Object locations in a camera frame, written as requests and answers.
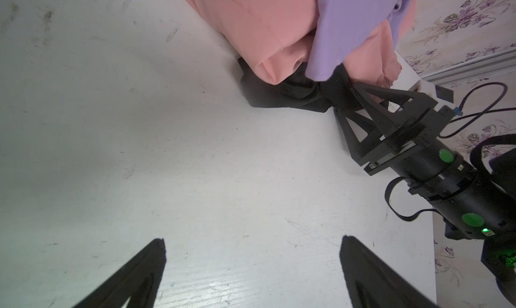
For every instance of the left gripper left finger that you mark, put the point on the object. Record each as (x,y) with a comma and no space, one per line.
(135,284)

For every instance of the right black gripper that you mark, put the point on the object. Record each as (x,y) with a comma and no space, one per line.
(402,124)

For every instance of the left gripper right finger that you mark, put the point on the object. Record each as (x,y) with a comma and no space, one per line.
(372,283)

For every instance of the black cloth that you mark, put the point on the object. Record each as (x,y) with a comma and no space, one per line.
(300,92)

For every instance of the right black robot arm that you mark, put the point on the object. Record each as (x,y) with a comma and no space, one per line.
(475,196)

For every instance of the purple cloth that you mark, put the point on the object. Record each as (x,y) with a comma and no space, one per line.
(360,35)

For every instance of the pink cloth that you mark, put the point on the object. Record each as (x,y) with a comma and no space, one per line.
(274,37)

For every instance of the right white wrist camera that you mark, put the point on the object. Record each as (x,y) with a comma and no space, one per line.
(442,96)

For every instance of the aluminium enclosure frame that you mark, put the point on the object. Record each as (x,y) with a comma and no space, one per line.
(482,67)

